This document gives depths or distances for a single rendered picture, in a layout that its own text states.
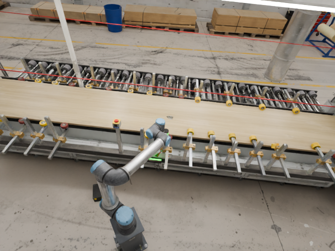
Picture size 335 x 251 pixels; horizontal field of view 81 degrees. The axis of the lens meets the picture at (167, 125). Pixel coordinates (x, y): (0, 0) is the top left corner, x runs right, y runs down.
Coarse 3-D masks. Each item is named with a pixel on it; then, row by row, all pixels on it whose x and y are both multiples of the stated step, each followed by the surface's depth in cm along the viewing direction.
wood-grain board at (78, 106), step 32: (0, 96) 260; (32, 96) 265; (64, 96) 270; (96, 96) 275; (128, 96) 280; (160, 96) 285; (128, 128) 237; (224, 128) 249; (256, 128) 254; (288, 128) 258; (320, 128) 263
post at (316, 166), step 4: (328, 152) 209; (332, 152) 204; (324, 156) 213; (328, 156) 209; (324, 160) 214; (316, 164) 223; (320, 164) 220; (312, 168) 229; (316, 168) 226; (308, 172) 234; (312, 172) 232
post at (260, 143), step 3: (261, 141) 204; (258, 144) 207; (261, 144) 204; (255, 147) 213; (258, 147) 208; (255, 150) 213; (258, 150) 212; (255, 153) 216; (249, 159) 225; (252, 159) 224; (246, 162) 232; (249, 162) 228; (246, 165) 233
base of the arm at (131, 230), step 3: (135, 219) 191; (135, 222) 188; (117, 225) 185; (135, 225) 189; (117, 228) 185; (120, 228) 180; (132, 228) 183; (135, 228) 188; (120, 231) 182; (123, 231) 182; (126, 231) 181; (129, 231) 182; (132, 231) 185; (123, 234) 183; (126, 234) 183; (129, 234) 184
